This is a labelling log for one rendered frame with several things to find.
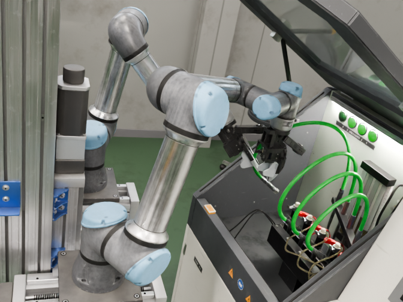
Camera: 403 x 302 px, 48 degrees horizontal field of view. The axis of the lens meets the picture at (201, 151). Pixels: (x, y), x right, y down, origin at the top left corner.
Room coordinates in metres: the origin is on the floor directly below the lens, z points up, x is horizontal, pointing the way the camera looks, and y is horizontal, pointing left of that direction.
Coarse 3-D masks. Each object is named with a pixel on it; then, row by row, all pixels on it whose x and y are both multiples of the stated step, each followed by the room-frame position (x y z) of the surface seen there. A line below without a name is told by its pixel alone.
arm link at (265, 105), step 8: (256, 88) 1.37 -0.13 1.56; (248, 96) 1.35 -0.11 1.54; (256, 96) 1.34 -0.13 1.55; (264, 96) 1.30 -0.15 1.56; (272, 96) 1.31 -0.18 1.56; (280, 96) 1.34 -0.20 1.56; (288, 96) 1.37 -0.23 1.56; (248, 104) 1.34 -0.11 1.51; (256, 104) 1.31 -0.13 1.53; (264, 104) 1.29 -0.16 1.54; (272, 104) 1.29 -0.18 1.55; (280, 104) 1.31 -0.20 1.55; (288, 104) 1.35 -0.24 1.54; (256, 112) 1.30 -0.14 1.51; (264, 112) 1.29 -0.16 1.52; (272, 112) 1.28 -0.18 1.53; (280, 112) 1.31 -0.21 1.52
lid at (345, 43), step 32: (256, 0) 1.58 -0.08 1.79; (288, 0) 1.25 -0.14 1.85; (320, 0) 1.01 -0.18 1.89; (288, 32) 1.68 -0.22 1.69; (320, 32) 1.31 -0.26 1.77; (352, 32) 1.00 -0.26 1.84; (320, 64) 1.79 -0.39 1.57; (352, 64) 1.36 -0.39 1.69; (384, 64) 1.05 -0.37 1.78; (352, 96) 1.79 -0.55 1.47; (384, 96) 1.43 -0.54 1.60
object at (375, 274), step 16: (400, 208) 1.20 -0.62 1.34; (400, 224) 1.17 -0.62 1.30; (384, 240) 1.17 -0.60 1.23; (400, 240) 1.14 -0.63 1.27; (368, 256) 1.18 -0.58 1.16; (384, 256) 1.14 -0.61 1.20; (400, 256) 1.11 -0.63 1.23; (368, 272) 1.15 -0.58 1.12; (384, 272) 1.12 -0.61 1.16; (400, 272) 1.09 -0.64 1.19; (352, 288) 1.15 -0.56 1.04; (368, 288) 1.12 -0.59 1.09; (384, 288) 1.09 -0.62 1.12
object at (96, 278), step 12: (84, 264) 0.95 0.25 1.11; (96, 264) 0.94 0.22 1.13; (108, 264) 0.95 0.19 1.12; (72, 276) 0.96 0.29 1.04; (84, 276) 0.95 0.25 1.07; (96, 276) 0.93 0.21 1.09; (108, 276) 0.95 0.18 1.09; (120, 276) 0.98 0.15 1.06; (84, 288) 0.93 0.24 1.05; (96, 288) 0.92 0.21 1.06; (108, 288) 0.94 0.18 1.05
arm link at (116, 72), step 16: (144, 16) 1.61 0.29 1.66; (144, 32) 1.55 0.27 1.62; (112, 48) 1.57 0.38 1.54; (112, 64) 1.56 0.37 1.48; (128, 64) 1.58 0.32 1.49; (112, 80) 1.56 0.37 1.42; (112, 96) 1.56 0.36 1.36; (96, 112) 1.55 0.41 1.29; (112, 112) 1.57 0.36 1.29; (112, 128) 1.57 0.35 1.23
